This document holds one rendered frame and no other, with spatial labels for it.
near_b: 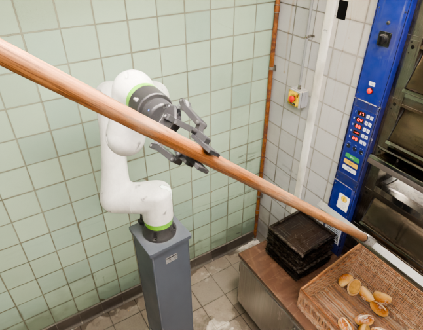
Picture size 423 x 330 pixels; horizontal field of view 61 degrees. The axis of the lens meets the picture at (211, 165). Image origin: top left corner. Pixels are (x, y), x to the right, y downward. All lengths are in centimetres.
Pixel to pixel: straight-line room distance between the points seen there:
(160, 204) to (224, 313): 150
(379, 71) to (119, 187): 126
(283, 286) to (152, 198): 109
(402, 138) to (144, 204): 120
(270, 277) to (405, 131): 109
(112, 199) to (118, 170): 12
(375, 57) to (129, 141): 125
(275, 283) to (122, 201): 113
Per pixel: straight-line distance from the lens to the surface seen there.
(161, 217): 148
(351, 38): 196
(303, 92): 216
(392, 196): 203
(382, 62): 183
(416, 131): 185
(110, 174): 145
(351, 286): 224
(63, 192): 211
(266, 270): 228
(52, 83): 52
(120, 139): 96
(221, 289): 289
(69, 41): 180
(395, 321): 227
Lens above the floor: 233
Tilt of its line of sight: 35 degrees down
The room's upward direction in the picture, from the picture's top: straight up
